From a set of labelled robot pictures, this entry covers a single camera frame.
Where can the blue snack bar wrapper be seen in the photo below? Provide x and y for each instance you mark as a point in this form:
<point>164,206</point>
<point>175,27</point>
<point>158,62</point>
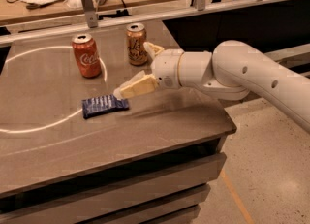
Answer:
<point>102,105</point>

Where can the grey cabinet drawer bottom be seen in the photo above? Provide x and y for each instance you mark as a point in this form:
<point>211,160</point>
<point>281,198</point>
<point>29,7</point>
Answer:
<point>183,216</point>

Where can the long aluminium rail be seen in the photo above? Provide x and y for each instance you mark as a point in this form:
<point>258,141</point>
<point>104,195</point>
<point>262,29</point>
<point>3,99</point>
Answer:
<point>7,40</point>

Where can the red coke can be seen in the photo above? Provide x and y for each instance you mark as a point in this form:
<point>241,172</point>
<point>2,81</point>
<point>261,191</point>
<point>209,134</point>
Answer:
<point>86,55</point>

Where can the grey cabinet drawer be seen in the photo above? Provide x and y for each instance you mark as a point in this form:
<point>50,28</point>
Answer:
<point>121,194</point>
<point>155,208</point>
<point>183,216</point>

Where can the grey cabinet drawer top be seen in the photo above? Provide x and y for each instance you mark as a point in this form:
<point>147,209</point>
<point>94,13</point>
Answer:
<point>121,194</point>

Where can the gold sparkling water can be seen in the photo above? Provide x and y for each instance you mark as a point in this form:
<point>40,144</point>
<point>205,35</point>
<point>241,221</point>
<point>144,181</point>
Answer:
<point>136,36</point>

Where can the grey cabinet drawer middle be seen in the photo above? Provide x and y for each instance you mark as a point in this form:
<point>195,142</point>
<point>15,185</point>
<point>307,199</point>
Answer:
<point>155,208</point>

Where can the metal bracket post left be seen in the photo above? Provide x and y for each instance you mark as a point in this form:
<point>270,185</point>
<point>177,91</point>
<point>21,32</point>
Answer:
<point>90,13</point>

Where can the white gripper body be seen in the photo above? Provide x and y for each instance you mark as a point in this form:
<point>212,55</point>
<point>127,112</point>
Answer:
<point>166,69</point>

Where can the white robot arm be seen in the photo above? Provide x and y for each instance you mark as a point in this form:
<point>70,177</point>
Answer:
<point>230,72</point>

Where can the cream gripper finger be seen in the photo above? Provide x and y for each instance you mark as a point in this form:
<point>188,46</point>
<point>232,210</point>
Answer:
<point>152,49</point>
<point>140,84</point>

